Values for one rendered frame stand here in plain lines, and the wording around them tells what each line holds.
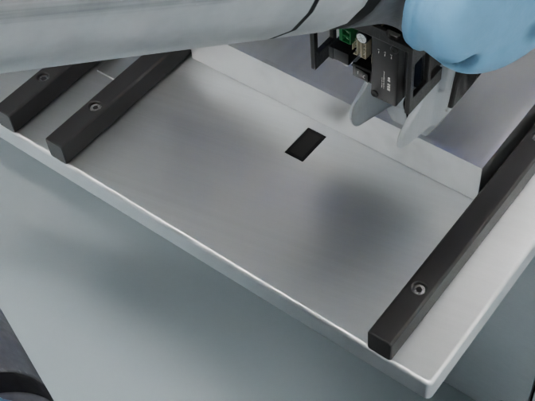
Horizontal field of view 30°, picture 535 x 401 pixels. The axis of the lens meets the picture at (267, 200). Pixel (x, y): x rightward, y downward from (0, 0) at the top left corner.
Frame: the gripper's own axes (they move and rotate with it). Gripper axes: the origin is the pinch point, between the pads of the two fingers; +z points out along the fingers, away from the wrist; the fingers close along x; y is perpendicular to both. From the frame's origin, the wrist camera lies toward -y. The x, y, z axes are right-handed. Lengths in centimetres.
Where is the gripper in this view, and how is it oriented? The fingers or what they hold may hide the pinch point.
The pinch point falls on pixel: (416, 118)
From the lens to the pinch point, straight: 70.5
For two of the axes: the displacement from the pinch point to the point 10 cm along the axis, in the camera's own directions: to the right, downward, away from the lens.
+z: 0.7, 6.2, 7.8
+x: 7.9, 4.4, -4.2
